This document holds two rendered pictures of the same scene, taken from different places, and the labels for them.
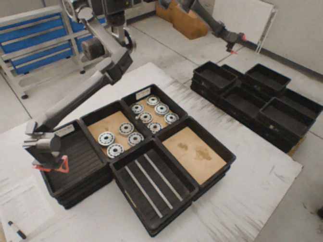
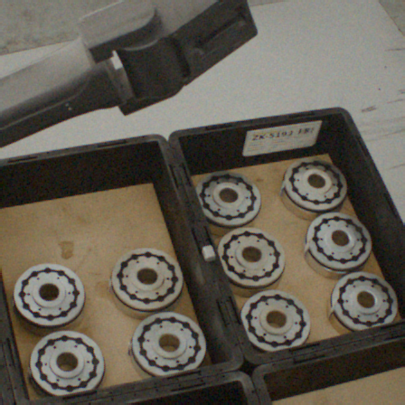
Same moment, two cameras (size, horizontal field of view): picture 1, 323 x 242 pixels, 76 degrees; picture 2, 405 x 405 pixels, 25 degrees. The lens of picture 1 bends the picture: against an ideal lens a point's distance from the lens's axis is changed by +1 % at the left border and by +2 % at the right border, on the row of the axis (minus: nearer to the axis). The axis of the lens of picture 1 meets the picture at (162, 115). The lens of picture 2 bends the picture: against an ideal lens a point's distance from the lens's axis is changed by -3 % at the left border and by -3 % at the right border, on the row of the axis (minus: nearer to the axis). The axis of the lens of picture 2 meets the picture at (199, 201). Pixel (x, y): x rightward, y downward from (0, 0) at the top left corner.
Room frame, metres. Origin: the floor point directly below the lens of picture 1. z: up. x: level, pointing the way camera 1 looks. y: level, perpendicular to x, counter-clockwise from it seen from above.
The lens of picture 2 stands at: (0.16, 0.00, 1.99)
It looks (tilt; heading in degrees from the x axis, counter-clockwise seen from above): 53 degrees down; 15
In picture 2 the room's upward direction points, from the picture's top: 10 degrees clockwise
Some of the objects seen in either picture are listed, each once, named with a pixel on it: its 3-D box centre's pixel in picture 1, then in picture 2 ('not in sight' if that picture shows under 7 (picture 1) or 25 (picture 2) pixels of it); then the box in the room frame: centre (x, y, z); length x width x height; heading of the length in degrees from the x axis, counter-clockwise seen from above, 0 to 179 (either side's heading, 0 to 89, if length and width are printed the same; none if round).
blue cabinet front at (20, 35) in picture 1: (38, 44); not in sight; (2.18, 1.51, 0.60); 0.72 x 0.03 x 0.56; 135
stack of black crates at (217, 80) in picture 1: (210, 89); not in sight; (1.83, -0.55, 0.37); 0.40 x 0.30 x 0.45; 45
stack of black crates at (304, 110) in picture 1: (290, 114); not in sight; (1.55, -1.40, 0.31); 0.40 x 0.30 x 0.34; 45
